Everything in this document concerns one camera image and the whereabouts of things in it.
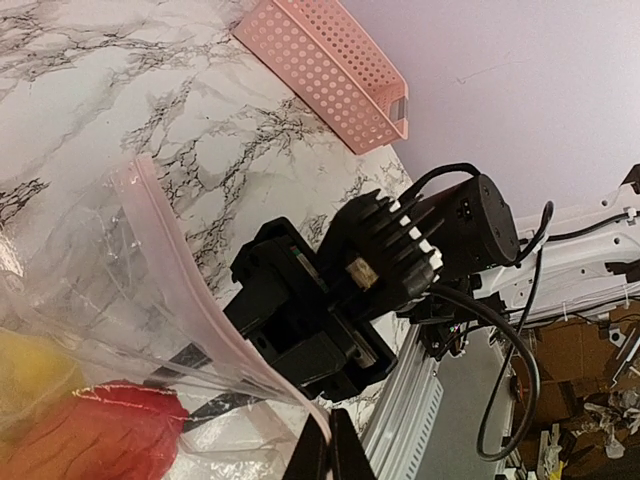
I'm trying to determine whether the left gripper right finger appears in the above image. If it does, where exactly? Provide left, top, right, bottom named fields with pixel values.
left=329, top=409, right=375, bottom=480

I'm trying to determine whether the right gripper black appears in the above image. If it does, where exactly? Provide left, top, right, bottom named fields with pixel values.
left=224, top=217, right=398, bottom=400

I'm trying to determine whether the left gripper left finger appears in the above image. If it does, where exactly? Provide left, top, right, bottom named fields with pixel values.
left=284, top=416, right=329, bottom=480

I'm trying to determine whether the clear zip top bag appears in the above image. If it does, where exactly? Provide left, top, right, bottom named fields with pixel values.
left=1, top=156, right=331, bottom=479

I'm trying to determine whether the orange red fake fruit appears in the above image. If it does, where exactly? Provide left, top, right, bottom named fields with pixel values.
left=1, top=381, right=188, bottom=479

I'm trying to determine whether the yellow fake pepper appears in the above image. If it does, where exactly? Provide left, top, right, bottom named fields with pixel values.
left=1, top=330, right=86, bottom=446

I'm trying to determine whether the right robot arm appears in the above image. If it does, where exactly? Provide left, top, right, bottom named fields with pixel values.
left=224, top=163, right=639, bottom=402

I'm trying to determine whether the pink plastic basket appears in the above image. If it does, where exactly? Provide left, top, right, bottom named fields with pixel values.
left=234, top=1, right=409, bottom=155

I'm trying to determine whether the aluminium front rail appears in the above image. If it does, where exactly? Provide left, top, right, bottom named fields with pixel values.
left=362, top=327, right=506, bottom=479

